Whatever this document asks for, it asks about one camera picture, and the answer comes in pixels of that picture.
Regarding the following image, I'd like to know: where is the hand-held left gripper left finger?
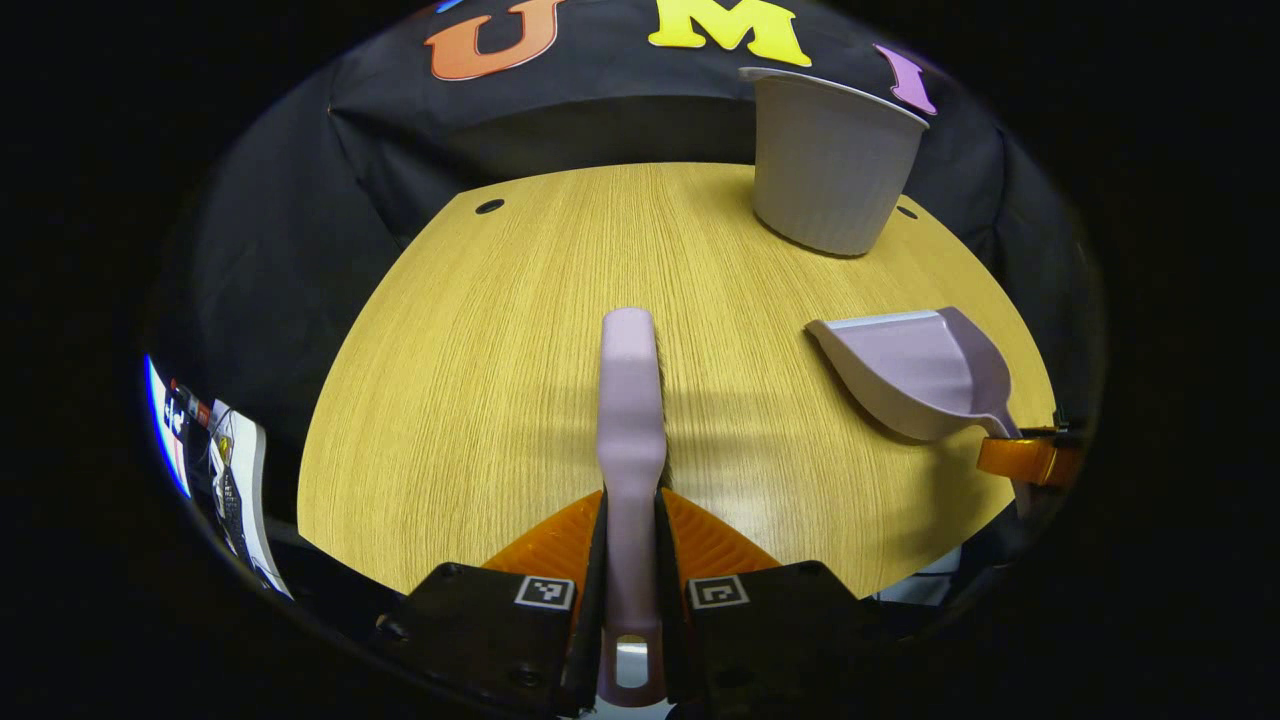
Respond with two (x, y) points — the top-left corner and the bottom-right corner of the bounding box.
(375, 488), (611, 719)

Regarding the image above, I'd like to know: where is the lilac plastic dustpan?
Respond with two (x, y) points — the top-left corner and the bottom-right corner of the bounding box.
(806, 307), (1023, 443)

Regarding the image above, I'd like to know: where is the small lilac broom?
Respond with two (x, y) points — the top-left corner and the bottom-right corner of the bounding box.
(597, 307), (671, 708)

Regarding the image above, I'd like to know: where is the grey plastic garbage bin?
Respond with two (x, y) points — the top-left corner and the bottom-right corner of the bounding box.
(740, 67), (931, 258)

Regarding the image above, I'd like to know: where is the white side table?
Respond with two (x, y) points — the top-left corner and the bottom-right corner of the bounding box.
(203, 398), (294, 599)

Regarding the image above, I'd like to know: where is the computer monitor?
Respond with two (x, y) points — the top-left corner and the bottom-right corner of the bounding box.
(145, 355), (201, 501)

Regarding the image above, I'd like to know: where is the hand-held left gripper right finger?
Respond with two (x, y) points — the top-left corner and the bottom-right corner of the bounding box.
(655, 488), (881, 719)

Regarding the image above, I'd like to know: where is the wooden desktop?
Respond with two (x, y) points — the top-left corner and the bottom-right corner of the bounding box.
(297, 162), (1059, 599)

